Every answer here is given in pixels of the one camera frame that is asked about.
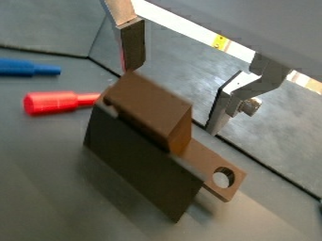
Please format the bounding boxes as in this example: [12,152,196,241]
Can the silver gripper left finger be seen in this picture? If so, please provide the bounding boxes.
[98,0,145,72]

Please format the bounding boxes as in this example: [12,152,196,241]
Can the red peg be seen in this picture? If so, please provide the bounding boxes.
[22,91,98,115]

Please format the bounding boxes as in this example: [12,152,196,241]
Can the blue peg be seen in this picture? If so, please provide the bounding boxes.
[0,58,61,76]

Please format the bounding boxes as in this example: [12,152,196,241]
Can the brown T-shaped block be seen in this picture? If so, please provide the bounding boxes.
[102,72,245,202]

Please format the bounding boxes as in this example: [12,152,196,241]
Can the dark grey bracket fixture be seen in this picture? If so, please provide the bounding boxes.
[84,103,204,222]

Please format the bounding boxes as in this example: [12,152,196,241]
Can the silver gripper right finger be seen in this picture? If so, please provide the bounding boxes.
[204,53,291,136]

